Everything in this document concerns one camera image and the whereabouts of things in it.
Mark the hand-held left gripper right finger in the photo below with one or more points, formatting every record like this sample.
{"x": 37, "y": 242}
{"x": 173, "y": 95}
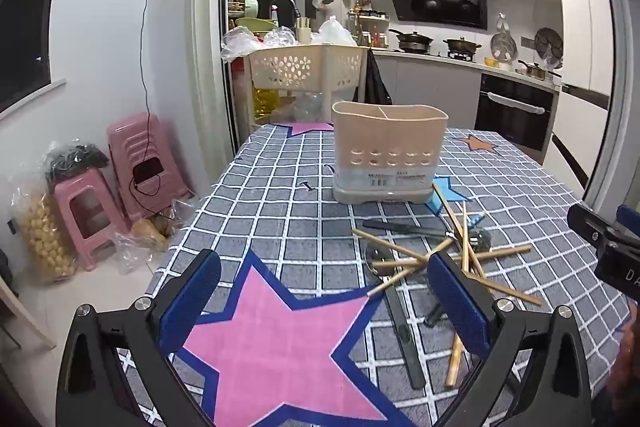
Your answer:
{"x": 457, "y": 302}

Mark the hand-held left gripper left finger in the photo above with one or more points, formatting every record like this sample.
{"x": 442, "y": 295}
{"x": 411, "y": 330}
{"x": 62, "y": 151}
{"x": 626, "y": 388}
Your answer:
{"x": 192, "y": 302}

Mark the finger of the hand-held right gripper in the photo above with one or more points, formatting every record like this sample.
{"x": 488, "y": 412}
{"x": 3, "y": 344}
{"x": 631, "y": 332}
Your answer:
{"x": 590, "y": 227}
{"x": 630, "y": 222}

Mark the black plastic spoon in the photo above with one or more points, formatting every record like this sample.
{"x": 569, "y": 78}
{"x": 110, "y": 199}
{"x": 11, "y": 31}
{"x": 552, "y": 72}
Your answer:
{"x": 481, "y": 241}

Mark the pile of wooden chopsticks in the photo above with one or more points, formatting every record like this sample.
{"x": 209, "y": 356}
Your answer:
{"x": 400, "y": 263}

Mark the beige plastic utensil holder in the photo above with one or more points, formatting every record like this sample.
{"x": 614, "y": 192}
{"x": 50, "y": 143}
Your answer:
{"x": 382, "y": 132}

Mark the clear bag of potatoes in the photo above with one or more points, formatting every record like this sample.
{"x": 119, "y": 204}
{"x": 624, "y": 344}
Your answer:
{"x": 145, "y": 232}

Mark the person's floral clothing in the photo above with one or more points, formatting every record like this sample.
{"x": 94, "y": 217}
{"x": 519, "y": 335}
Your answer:
{"x": 631, "y": 357}

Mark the grey checked star tablecloth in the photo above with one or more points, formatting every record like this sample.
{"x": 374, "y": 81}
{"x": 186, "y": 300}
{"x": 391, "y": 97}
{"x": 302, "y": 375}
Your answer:
{"x": 300, "y": 217}

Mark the black built-in oven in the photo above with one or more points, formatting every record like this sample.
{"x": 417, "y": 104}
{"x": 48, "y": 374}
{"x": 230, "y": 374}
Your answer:
{"x": 515, "y": 109}

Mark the clear bag of yellow balls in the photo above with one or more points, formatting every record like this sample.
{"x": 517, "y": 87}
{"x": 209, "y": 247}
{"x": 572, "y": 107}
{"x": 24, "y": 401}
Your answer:
{"x": 45, "y": 242}

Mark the small pink plastic stool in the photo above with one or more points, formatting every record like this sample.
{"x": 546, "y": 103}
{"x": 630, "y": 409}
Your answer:
{"x": 75, "y": 192}

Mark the small black screw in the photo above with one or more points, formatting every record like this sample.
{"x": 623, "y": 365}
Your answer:
{"x": 306, "y": 185}

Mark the small steel pot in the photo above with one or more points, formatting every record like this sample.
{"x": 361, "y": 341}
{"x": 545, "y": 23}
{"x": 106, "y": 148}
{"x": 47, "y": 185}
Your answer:
{"x": 534, "y": 71}

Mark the tall pink plastic stool stack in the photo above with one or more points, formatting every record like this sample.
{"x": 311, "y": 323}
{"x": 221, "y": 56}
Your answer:
{"x": 131, "y": 142}

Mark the clear bag of dark items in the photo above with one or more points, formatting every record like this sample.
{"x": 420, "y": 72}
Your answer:
{"x": 70, "y": 159}

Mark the hanging black pan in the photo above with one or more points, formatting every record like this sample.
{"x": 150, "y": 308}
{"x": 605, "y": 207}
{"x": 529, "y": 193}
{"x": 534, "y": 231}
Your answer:
{"x": 548, "y": 43}

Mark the yellow cooking oil bottle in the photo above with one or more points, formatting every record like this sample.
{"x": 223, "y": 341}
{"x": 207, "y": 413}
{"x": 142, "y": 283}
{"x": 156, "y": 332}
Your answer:
{"x": 265, "y": 104}

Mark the black wok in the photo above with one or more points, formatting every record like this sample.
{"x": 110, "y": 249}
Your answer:
{"x": 461, "y": 45}
{"x": 412, "y": 41}

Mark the hanging black bag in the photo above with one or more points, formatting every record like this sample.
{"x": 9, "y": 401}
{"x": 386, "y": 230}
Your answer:
{"x": 374, "y": 79}

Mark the beige perforated basket cart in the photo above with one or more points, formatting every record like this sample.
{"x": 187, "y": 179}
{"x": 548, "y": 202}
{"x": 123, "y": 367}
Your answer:
{"x": 300, "y": 67}

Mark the crumpled clear plastic bag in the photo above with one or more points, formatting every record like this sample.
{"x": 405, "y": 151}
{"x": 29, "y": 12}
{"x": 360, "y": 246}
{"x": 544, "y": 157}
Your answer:
{"x": 237, "y": 44}

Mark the green plastic basin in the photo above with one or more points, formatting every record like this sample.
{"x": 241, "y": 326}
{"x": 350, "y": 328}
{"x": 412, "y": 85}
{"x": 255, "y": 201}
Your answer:
{"x": 255, "y": 24}

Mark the spice bottle rack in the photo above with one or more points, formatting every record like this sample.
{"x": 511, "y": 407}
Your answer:
{"x": 370, "y": 24}

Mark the white plastic bag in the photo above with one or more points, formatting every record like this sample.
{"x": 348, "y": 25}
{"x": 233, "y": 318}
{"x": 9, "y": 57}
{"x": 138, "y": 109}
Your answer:
{"x": 334, "y": 33}

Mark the black kitchen faucet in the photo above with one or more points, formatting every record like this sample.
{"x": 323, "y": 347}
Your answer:
{"x": 287, "y": 3}

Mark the dark window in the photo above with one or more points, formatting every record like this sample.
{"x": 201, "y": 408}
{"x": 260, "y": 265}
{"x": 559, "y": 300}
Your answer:
{"x": 22, "y": 22}

